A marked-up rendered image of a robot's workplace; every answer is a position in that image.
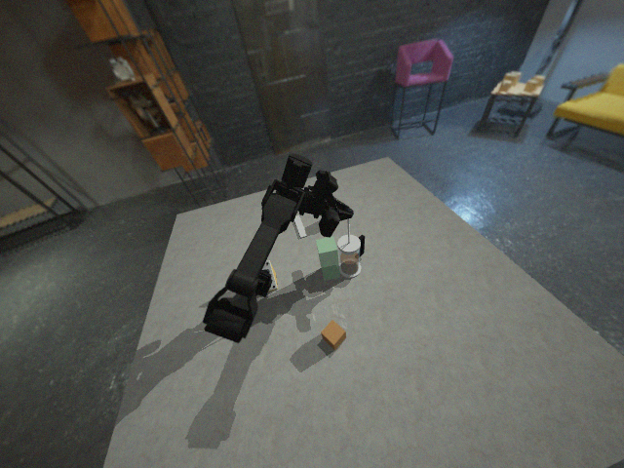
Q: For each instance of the glass french press with black handle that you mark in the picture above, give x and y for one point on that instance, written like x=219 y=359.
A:
x=350 y=249

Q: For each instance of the grey flat bar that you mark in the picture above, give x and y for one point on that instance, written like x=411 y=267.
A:
x=300 y=227

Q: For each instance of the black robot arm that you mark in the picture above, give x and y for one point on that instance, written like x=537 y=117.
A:
x=232 y=318

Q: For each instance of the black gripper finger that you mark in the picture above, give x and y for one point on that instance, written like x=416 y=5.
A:
x=332 y=200
x=342 y=214

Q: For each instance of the pale green rectangular block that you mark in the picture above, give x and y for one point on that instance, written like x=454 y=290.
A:
x=328 y=256

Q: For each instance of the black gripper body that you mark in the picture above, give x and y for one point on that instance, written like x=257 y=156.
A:
x=330 y=218

